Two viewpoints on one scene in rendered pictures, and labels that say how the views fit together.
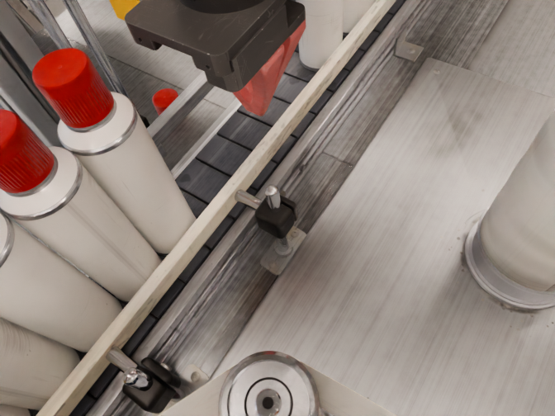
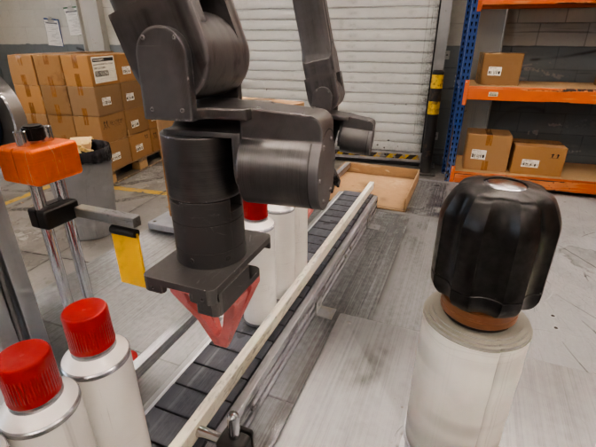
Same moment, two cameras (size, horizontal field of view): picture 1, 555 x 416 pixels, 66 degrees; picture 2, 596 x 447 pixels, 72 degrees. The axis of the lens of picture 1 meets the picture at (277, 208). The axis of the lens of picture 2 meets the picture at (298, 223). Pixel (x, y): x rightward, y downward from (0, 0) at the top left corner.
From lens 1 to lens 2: 0.11 m
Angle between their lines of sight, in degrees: 38
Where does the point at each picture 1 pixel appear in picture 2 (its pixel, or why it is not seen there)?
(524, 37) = (403, 299)
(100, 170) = (91, 396)
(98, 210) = (84, 434)
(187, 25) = (188, 276)
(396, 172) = (332, 399)
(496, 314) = not seen: outside the picture
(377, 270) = not seen: outside the picture
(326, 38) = (265, 301)
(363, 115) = (299, 362)
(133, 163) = (121, 389)
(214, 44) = (207, 285)
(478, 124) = (386, 356)
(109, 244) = not seen: outside the picture
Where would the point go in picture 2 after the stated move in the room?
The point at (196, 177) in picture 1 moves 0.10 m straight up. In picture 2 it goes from (155, 424) to (140, 355)
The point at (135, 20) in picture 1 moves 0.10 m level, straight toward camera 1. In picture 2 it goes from (152, 275) to (205, 348)
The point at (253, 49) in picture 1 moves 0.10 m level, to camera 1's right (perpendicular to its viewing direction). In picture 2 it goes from (231, 289) to (346, 265)
